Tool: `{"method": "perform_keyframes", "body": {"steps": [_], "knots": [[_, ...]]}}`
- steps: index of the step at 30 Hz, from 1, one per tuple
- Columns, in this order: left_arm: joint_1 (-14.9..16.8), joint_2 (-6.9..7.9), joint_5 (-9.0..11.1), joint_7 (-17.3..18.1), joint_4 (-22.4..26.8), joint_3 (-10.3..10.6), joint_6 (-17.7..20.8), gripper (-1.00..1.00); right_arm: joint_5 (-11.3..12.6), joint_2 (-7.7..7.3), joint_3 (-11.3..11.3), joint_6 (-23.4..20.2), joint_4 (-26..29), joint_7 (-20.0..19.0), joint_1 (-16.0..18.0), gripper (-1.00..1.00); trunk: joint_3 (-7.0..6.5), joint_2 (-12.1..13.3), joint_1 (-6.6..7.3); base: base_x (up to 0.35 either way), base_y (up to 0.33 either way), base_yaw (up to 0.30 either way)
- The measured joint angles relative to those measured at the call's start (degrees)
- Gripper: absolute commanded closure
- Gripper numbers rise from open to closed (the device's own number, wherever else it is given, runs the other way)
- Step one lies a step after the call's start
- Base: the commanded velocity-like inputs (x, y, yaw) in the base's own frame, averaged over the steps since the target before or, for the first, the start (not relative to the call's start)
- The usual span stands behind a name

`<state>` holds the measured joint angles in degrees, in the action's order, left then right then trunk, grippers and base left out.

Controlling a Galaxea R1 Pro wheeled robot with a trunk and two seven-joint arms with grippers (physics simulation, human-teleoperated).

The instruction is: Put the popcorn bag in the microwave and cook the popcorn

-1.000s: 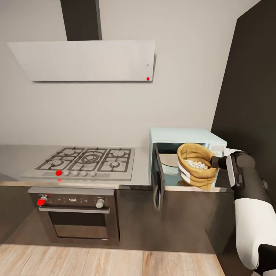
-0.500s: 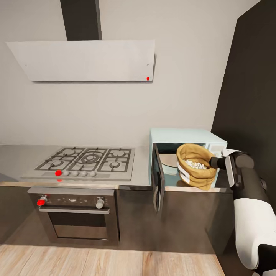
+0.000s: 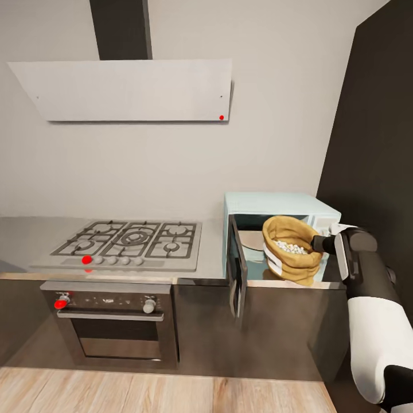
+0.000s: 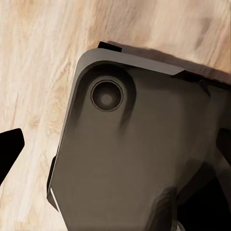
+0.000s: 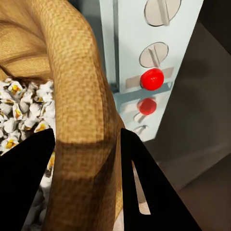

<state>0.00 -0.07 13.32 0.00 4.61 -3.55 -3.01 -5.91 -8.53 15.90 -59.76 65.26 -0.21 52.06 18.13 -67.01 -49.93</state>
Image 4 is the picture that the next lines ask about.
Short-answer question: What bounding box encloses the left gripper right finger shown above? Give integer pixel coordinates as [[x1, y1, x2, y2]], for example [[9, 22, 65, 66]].
[[216, 128, 231, 166]]

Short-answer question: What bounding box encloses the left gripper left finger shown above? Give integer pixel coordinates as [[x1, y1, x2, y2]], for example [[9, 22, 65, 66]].
[[0, 128, 25, 186]]

